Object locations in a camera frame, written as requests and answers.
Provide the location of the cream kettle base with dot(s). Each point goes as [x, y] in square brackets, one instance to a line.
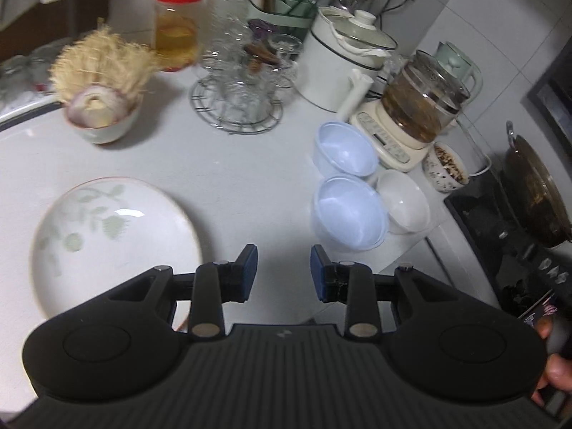
[380, 134]

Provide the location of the plain white bowl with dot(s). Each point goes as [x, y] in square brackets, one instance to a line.
[404, 205]

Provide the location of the green utensil holder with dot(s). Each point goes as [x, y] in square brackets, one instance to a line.
[290, 13]

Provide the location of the white drip tray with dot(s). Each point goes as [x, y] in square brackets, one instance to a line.
[27, 119]

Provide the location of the light blue bowl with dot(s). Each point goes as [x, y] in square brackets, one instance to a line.
[348, 210]
[344, 152]

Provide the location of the person's right hand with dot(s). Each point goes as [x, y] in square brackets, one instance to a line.
[558, 371]

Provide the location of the glass kettle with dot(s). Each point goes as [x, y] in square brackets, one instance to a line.
[424, 107]

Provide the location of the halved red onion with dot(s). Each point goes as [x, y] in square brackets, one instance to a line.
[96, 105]

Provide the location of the white electric pot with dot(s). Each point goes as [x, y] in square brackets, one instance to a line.
[321, 76]

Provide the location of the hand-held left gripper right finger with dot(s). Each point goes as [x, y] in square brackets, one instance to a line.
[318, 272]

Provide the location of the white mug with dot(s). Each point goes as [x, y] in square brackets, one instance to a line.
[482, 170]

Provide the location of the clear drinking glass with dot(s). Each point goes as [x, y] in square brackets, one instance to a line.
[41, 65]
[12, 73]

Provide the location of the group of clear glass cups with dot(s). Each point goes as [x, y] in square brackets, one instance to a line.
[241, 89]

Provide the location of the dark framed panel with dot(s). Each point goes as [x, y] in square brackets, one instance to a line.
[554, 98]

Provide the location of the speckled ceramic bowl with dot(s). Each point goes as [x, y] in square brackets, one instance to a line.
[447, 167]

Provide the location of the purple glass cup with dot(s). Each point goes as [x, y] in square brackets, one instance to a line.
[259, 27]

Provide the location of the brown cutting board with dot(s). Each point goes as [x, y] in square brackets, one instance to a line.
[27, 22]

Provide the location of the red-lidded plastic jar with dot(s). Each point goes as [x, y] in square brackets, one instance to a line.
[176, 31]

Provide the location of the black gas stove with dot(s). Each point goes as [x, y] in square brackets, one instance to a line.
[482, 232]

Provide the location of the glass pot lid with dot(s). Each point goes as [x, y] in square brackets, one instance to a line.
[357, 31]

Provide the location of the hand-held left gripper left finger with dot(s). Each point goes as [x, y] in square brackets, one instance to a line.
[251, 272]

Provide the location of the dark wok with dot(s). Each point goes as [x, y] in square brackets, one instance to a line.
[536, 196]

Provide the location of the white ceramic footed bowl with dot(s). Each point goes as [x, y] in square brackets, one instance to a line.
[107, 132]

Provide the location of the white leaf-print plate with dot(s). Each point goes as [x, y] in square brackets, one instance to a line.
[116, 250]

